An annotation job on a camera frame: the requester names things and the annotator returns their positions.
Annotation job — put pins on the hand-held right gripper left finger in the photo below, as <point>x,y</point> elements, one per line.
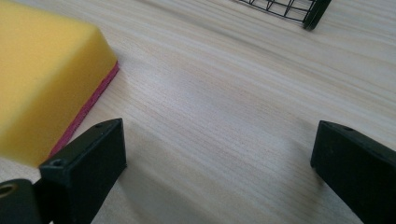
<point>84,168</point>

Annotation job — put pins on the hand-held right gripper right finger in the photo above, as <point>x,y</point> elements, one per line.
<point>358,168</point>

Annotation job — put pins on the yellow sponge with red pad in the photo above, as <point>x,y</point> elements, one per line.
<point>46,77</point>

